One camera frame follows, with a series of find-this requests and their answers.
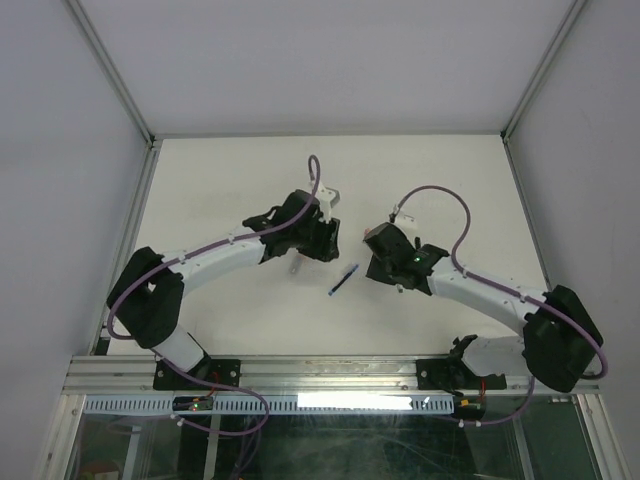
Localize purple cable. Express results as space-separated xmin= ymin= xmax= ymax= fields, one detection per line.
xmin=107 ymin=154 xmax=321 ymax=396
xmin=394 ymin=185 xmax=609 ymax=379

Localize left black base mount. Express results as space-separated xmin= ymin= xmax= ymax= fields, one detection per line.
xmin=153 ymin=356 xmax=241 ymax=391

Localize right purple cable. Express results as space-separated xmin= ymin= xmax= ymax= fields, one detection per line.
xmin=394 ymin=185 xmax=609 ymax=379

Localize aluminium mounting rail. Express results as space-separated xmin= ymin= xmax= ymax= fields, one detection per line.
xmin=62 ymin=353 xmax=601 ymax=396

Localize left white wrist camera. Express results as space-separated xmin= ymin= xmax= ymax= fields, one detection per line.
xmin=315 ymin=183 xmax=341 ymax=223

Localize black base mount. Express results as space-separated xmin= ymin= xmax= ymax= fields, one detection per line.
xmin=153 ymin=356 xmax=241 ymax=391
xmin=415 ymin=358 xmax=466 ymax=394

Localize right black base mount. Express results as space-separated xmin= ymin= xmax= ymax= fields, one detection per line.
xmin=415 ymin=358 xmax=466 ymax=394

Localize white slotted cable duct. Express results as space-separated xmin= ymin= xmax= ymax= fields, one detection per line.
xmin=84 ymin=392 xmax=454 ymax=416

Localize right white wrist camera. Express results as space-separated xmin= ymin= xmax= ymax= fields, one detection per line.
xmin=389 ymin=211 xmax=416 ymax=227

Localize blue gel pen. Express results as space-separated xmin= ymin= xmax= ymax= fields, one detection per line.
xmin=328 ymin=263 xmax=359 ymax=297

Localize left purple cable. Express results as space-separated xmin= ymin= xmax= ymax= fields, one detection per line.
xmin=107 ymin=154 xmax=321 ymax=396

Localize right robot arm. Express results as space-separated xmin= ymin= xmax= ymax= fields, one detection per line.
xmin=364 ymin=222 xmax=603 ymax=393

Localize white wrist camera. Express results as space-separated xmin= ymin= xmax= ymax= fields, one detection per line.
xmin=315 ymin=183 xmax=341 ymax=223
xmin=389 ymin=211 xmax=416 ymax=227

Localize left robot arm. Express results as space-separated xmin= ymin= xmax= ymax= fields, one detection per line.
xmin=106 ymin=186 xmax=340 ymax=389

